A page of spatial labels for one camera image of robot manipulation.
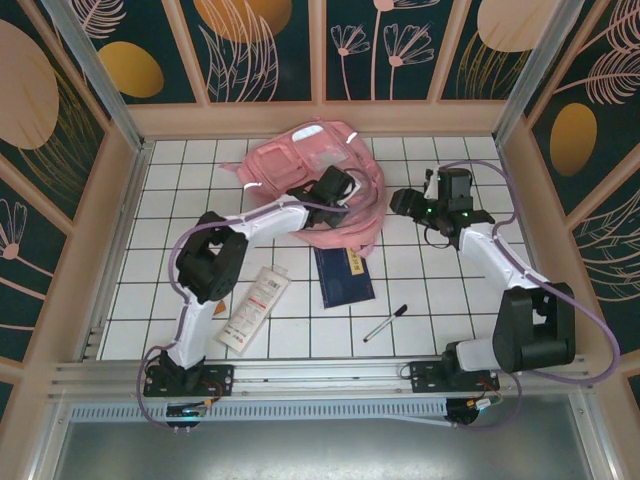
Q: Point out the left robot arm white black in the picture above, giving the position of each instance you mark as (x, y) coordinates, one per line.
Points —
(210, 260)

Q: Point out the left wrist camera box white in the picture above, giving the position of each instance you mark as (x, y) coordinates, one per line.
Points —
(354, 192)

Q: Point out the grey metal panel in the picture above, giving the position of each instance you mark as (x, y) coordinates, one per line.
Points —
(320, 450)

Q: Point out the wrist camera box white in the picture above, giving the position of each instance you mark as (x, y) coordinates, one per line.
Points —
(354, 192)
(431, 187)

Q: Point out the aluminium frame post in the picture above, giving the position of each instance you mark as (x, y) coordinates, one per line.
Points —
(95, 65)
(530, 65)

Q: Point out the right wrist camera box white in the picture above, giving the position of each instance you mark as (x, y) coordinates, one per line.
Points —
(431, 187)

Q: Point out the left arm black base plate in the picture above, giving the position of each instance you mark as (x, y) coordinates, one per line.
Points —
(220, 380)

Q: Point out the white pencil case package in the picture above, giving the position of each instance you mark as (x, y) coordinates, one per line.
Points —
(252, 310)

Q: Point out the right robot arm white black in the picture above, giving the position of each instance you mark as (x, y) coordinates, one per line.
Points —
(535, 325)

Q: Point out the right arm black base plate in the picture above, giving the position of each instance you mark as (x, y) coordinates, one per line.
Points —
(425, 377)

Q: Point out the pink backpack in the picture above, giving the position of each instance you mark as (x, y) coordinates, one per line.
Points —
(280, 165)

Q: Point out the black and white marker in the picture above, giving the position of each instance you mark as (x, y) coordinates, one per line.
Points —
(385, 324)

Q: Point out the aluminium mounting rail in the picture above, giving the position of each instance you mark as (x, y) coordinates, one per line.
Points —
(325, 372)

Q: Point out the dark blue notebook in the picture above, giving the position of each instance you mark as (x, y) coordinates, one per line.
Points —
(345, 280)

